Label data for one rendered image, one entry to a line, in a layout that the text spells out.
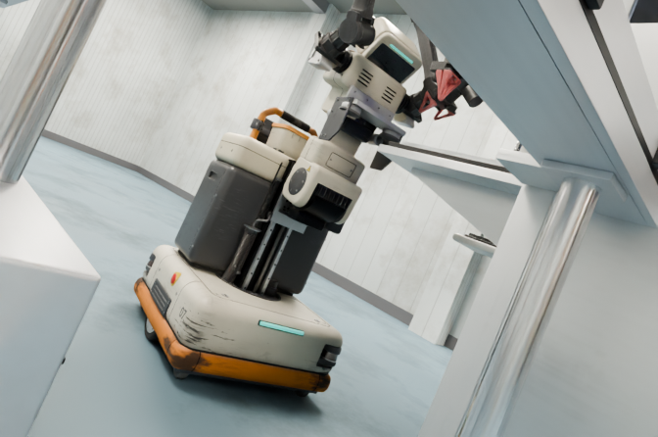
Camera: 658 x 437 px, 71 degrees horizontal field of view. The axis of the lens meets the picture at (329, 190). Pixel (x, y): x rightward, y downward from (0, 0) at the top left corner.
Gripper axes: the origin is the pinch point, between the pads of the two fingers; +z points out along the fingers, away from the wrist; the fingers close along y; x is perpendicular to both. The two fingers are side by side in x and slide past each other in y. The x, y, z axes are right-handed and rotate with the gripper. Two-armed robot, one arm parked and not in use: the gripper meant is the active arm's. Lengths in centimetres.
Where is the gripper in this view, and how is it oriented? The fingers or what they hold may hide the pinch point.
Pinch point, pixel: (441, 97)
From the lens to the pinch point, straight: 131.9
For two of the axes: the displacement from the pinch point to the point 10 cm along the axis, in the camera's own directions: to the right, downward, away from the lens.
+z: -3.7, 9.3, -0.7
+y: 6.5, 2.0, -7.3
